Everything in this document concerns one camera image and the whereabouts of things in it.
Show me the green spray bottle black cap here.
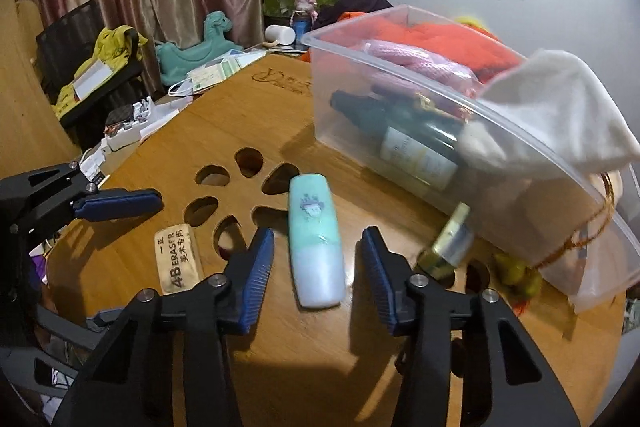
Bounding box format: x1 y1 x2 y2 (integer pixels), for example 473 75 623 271
330 90 464 191

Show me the teal lotion tube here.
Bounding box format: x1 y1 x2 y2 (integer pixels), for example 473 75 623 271
288 173 346 309

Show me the white drawstring pouch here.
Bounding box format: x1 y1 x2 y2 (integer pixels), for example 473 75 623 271
458 50 639 180

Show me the clear plastic storage bin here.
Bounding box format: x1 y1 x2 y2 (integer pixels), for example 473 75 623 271
304 5 639 311

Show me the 4B eraser block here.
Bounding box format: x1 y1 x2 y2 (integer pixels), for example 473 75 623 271
154 223 204 295

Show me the yellow cloth on chair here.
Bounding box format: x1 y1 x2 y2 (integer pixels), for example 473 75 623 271
52 25 149 120

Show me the teal toy horse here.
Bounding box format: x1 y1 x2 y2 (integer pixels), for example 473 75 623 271
155 11 242 88

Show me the small gold black box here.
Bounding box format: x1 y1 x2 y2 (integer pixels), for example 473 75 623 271
416 202 475 281

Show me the orange jacket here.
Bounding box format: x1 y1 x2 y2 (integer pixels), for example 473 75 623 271
307 6 524 84

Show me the yellow gourd charm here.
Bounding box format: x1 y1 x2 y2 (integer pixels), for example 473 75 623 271
495 171 623 307

